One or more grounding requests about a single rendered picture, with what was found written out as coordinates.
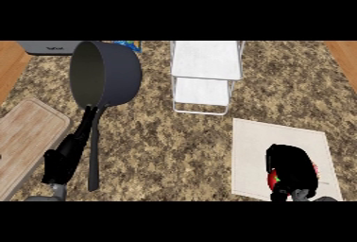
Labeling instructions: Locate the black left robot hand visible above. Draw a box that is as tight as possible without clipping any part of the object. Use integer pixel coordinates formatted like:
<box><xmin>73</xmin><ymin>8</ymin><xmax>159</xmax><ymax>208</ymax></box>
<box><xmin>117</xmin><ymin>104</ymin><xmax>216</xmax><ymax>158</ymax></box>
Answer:
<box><xmin>39</xmin><ymin>105</ymin><xmax>98</xmax><ymax>186</ymax></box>

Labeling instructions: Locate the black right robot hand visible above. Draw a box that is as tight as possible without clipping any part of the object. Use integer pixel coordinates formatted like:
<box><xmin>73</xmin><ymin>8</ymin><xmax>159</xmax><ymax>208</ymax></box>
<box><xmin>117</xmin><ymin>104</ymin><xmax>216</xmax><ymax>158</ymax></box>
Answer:
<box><xmin>265</xmin><ymin>144</ymin><xmax>318</xmax><ymax>202</ymax></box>

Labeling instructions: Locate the red tomato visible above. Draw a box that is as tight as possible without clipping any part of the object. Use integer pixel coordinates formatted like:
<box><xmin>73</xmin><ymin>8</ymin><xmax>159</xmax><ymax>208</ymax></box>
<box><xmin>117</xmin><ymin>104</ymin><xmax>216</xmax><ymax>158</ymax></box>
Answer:
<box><xmin>266</xmin><ymin>168</ymin><xmax>280</xmax><ymax>192</ymax></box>

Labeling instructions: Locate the white placemat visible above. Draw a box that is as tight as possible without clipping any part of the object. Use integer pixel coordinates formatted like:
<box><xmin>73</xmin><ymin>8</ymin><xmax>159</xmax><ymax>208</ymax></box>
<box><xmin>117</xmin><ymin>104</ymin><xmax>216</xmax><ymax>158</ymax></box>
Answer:
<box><xmin>231</xmin><ymin>117</ymin><xmax>343</xmax><ymax>202</ymax></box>

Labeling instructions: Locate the pale wooden cutting board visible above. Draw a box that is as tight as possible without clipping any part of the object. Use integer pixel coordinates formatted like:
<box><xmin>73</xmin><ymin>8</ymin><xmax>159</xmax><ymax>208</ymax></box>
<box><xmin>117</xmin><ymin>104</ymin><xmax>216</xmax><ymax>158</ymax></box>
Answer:
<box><xmin>0</xmin><ymin>96</ymin><xmax>72</xmax><ymax>201</ymax></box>

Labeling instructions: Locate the dark grey saucepan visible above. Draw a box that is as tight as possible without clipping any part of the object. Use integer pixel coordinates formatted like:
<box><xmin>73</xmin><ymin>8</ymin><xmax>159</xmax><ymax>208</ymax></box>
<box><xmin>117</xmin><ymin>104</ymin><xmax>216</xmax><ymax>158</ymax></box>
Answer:
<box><xmin>67</xmin><ymin>41</ymin><xmax>142</xmax><ymax>193</ymax></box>

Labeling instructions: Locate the grey appliance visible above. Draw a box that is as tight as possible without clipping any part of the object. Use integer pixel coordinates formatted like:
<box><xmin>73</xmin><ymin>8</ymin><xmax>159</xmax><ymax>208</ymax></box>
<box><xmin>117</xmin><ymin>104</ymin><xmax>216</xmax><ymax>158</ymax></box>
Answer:
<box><xmin>16</xmin><ymin>41</ymin><xmax>88</xmax><ymax>57</ymax></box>

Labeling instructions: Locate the blue patterned package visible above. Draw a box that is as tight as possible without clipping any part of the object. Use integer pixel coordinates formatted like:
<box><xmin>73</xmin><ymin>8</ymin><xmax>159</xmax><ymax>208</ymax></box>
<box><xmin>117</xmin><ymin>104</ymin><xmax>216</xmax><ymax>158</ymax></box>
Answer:
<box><xmin>110</xmin><ymin>41</ymin><xmax>142</xmax><ymax>53</ymax></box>

